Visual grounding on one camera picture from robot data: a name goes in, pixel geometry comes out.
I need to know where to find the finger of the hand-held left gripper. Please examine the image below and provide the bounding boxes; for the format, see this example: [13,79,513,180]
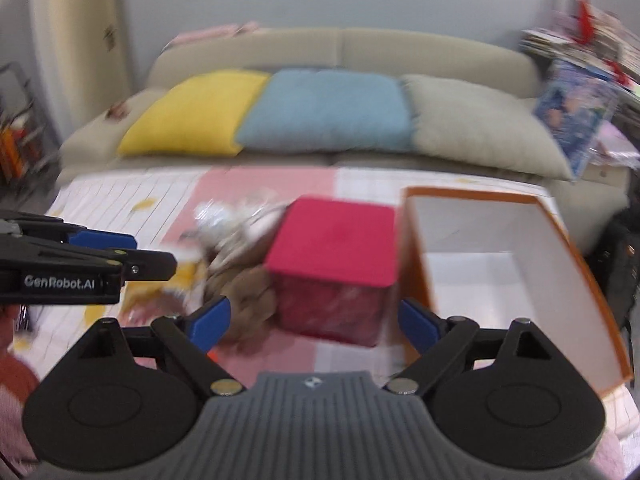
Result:
[0,239,179,282]
[0,211,139,252]

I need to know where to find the checked printed tablecloth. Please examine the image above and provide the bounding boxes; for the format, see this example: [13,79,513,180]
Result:
[15,166,626,441]

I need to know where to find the orange cardboard box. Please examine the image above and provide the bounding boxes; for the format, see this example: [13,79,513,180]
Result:
[400,186,634,397]

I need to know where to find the pink fuzzy clothing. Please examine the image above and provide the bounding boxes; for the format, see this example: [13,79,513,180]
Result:
[594,429,629,480]

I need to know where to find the stack of magazines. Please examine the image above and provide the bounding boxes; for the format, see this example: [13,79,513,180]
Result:
[519,0,640,92]

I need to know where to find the blue pillow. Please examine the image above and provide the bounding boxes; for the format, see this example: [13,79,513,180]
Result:
[236,69,416,154]

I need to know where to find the pink lidded clear box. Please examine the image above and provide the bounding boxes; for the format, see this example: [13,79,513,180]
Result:
[264,196,400,349]

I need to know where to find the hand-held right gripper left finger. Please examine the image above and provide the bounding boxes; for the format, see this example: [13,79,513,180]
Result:
[80,296,247,397]

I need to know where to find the beige sofa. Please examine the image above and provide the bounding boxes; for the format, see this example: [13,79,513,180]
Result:
[57,27,631,256]

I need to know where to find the yellow pillow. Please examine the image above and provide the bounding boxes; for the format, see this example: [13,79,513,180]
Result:
[117,71,271,157]

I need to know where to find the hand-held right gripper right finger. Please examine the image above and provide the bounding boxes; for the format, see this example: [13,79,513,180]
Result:
[382,298,553,396]

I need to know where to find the black bag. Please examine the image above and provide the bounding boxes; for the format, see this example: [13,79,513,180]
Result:
[584,209,640,332]

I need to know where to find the grey pillow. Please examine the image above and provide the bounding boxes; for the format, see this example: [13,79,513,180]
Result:
[400,74,574,181]

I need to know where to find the floral patterned cushion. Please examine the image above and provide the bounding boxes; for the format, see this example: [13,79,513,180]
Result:
[532,59,622,179]

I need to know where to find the brown bear-shaped sponge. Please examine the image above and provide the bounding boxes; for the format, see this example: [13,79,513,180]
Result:
[204,240,279,347]

